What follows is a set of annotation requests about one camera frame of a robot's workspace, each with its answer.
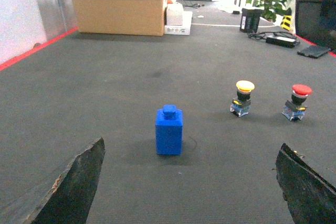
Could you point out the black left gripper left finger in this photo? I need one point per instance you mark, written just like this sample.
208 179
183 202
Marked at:
64 198

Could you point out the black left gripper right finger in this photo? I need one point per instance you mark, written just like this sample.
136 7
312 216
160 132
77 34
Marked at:
310 198

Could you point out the blue plastic block part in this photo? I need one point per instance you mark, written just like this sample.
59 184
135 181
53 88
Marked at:
169 130

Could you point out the black flat pad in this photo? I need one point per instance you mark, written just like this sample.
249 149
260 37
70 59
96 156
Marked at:
314 51

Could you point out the black office chair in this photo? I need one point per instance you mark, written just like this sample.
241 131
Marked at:
315 22

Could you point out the black power supply box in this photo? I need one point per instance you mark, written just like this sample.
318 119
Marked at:
250 19

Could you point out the large open cardboard box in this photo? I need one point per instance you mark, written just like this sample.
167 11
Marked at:
121 17

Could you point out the white flat box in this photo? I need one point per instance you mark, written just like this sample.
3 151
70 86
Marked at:
171 27

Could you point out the white small box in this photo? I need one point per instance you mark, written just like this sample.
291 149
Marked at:
174 14

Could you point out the red push button switch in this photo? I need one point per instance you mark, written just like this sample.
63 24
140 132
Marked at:
294 109

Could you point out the yellow push button switch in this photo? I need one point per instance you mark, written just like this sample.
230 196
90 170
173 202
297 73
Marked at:
241 104

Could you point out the black power adapter with cable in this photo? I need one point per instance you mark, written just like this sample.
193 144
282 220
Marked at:
278 38

